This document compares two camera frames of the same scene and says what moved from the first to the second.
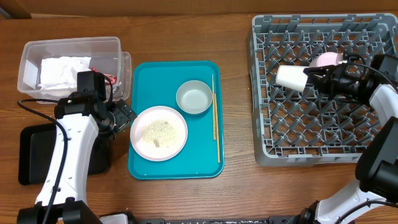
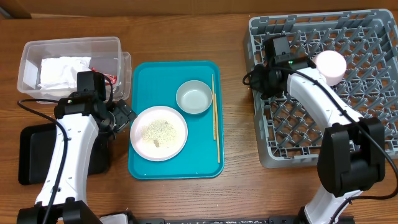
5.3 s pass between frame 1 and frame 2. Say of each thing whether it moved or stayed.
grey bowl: stayed
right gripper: moved
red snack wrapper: stayed
